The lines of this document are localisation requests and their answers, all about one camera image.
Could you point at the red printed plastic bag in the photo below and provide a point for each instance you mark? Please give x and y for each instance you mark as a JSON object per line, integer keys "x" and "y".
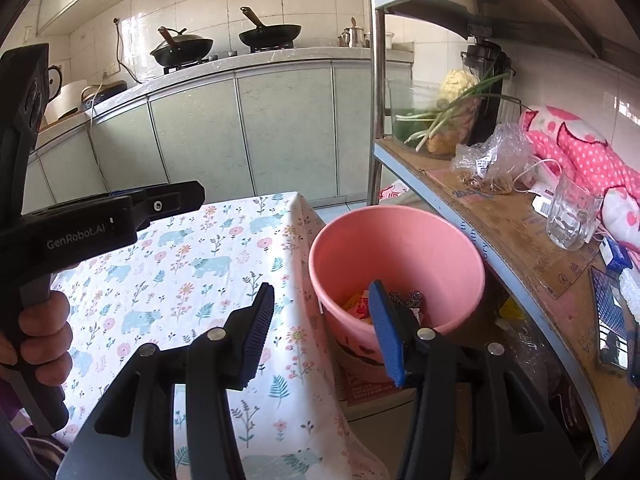
{"x": 392, "y": 194}

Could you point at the crumpled clear plastic bags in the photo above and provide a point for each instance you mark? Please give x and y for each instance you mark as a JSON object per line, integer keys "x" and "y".
{"x": 525, "y": 355}

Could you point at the gas stove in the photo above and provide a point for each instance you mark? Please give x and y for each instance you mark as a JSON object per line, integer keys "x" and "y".
{"x": 230, "y": 55}

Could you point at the red snack bag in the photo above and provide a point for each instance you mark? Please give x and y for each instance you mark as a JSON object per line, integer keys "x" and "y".
{"x": 357, "y": 305}

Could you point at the pink polka dot plush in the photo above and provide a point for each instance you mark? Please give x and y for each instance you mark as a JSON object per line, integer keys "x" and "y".
{"x": 585, "y": 155}

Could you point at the black wok with lid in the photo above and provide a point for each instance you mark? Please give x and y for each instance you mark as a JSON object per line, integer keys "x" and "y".
{"x": 182, "y": 50}

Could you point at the white container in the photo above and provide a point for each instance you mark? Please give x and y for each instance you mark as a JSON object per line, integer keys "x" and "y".
{"x": 387, "y": 40}

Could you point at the yellow packet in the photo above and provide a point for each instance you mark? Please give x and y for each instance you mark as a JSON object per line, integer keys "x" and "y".
{"x": 510, "y": 310}

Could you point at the green onions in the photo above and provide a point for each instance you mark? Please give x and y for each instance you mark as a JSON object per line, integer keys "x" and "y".
{"x": 450, "y": 110}

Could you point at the small blue white box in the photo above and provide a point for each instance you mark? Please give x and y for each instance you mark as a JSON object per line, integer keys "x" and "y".
{"x": 615, "y": 255}

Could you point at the cauliflower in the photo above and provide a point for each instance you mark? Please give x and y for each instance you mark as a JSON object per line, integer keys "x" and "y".
{"x": 457, "y": 85}

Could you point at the dark green vegetable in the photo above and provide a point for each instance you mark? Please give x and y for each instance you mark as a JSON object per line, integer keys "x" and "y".
{"x": 407, "y": 130}

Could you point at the black induction cooker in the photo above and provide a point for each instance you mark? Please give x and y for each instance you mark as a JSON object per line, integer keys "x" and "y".
{"x": 105, "y": 92}

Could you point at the cardboard shelf liner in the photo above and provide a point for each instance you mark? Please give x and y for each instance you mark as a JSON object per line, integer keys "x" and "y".
{"x": 525, "y": 260}

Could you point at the black frying pan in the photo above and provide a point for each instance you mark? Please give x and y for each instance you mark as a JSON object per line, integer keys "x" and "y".
{"x": 272, "y": 35}

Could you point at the brown potato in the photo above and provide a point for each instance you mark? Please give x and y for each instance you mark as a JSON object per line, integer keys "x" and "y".
{"x": 442, "y": 145}

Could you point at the wooden cutting board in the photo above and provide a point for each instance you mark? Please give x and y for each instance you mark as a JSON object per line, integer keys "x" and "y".
{"x": 60, "y": 120}

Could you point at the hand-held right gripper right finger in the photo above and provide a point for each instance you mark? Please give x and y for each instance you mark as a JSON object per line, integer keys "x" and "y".
{"x": 385, "y": 340}

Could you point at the clear plastic container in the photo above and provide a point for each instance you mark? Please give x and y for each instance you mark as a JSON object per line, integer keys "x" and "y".
{"x": 405, "y": 97}

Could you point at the stainless steel kettle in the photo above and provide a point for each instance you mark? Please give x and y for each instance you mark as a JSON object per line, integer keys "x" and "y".
{"x": 352, "y": 35}

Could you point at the metal shelf rack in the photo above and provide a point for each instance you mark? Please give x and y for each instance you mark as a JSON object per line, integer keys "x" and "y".
{"x": 377, "y": 85}

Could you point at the person's left hand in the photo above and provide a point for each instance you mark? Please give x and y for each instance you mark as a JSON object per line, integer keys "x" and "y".
{"x": 45, "y": 330}

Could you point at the white rice cooker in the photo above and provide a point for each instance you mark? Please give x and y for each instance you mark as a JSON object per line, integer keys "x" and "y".
{"x": 70, "y": 97}

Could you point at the pale green base cabinets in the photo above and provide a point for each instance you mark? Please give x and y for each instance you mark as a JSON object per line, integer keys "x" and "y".
{"x": 280, "y": 125}

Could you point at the black smartphone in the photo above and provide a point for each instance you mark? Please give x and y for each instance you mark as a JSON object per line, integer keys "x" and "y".
{"x": 612, "y": 320}

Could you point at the pink plastic bucket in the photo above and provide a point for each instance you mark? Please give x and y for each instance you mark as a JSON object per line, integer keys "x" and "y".
{"x": 400, "y": 250}

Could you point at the white paper tags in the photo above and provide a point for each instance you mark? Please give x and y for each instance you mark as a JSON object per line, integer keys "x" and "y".
{"x": 542, "y": 202}

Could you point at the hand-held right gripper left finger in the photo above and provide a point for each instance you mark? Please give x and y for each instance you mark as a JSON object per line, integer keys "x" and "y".
{"x": 257, "y": 340}

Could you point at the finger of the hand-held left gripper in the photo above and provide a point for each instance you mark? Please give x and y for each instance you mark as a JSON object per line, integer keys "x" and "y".
{"x": 170, "y": 202}
{"x": 130, "y": 192}

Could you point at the glass mug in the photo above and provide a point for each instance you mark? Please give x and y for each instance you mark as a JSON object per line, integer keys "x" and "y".
{"x": 572, "y": 215}

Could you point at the clear plastic bag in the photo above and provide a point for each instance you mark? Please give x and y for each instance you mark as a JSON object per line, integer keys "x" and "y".
{"x": 495, "y": 160}

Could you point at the dark steel wool scrubber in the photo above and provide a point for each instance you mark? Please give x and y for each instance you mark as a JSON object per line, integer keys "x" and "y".
{"x": 407, "y": 297}

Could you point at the black blender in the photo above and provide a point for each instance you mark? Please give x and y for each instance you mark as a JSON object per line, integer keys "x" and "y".
{"x": 492, "y": 70}

